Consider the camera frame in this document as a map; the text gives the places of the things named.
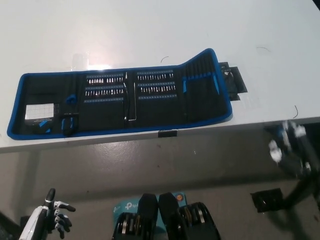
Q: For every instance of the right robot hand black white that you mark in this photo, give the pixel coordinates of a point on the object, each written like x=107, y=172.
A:
x=287, y=147

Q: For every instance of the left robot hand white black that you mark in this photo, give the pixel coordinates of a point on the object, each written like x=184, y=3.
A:
x=37, y=220

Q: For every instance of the blue black toolkit roll case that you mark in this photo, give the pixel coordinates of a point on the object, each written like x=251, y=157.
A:
x=105, y=115

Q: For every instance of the left robot body block black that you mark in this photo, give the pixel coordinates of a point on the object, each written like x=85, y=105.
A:
x=146, y=210

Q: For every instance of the black tape square patch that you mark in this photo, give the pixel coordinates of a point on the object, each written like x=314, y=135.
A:
x=233, y=82

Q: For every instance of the teal tp-link box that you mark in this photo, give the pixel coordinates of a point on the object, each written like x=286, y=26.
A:
x=125, y=205

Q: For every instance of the blue triangular opening pick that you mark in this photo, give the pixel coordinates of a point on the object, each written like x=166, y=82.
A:
x=47, y=130
x=42, y=123

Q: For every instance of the blue plastic pry tool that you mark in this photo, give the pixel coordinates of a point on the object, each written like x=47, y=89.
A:
x=216, y=83

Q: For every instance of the white grid magnetic pad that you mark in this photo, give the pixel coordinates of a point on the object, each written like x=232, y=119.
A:
x=40, y=110

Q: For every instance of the blue plastic spudger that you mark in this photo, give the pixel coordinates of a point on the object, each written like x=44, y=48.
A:
x=184, y=86

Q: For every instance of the small black tape strip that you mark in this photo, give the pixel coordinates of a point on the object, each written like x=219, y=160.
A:
x=167, y=133

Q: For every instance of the blue suction cup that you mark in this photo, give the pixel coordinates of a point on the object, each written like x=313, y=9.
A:
x=70, y=99

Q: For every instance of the blue strip of screwdriver bits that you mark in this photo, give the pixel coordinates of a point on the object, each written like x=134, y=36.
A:
x=105, y=78
x=155, y=75
x=105, y=91
x=156, y=87

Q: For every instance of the black flexible extension shaft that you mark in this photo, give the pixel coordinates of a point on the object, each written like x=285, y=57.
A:
x=125, y=102

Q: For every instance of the silver L-shaped metal key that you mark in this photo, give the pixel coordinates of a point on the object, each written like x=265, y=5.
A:
x=135, y=102

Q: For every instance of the small silver adapter bit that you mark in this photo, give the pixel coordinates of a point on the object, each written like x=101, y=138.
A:
x=126, y=75

